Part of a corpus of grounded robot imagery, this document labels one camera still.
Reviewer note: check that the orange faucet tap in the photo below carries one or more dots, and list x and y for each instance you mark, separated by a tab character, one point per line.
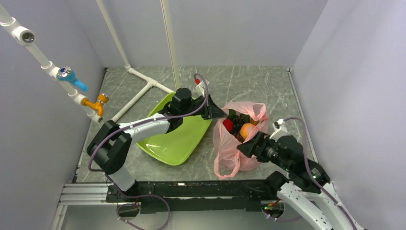
97	106

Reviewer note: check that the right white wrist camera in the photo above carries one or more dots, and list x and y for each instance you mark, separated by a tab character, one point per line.
279	128

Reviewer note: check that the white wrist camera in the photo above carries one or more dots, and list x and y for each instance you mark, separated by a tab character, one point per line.
279	128
201	86

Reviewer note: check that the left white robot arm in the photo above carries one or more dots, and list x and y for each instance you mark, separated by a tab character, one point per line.
110	147

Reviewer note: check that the white PVC pipe frame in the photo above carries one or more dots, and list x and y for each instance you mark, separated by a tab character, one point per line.
26	38

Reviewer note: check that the dark fake grapes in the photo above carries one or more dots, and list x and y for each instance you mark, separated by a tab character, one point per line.
238	122

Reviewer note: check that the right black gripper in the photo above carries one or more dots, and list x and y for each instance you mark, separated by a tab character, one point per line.
249	146

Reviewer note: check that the pink plastic bag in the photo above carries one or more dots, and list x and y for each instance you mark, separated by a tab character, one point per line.
229	160

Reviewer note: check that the green plastic tray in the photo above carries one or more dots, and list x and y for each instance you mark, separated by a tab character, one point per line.
176	146

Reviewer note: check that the orange fake fruit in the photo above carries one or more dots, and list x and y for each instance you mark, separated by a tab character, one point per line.
246	129
254	122

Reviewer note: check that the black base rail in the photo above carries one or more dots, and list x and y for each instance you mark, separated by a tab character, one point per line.
176	196

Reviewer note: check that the red fake fruit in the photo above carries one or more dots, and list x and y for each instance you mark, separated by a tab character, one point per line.
228	124

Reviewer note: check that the blue valve tap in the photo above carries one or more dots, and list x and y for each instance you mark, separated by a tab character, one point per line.
69	75

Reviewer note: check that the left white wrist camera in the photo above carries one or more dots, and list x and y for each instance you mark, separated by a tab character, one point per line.
201	86

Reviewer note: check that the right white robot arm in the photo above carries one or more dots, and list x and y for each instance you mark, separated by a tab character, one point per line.
307	188

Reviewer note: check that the beige vertical pole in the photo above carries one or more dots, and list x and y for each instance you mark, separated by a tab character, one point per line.
171	41

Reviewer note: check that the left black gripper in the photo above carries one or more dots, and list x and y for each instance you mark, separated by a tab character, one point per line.
212	111

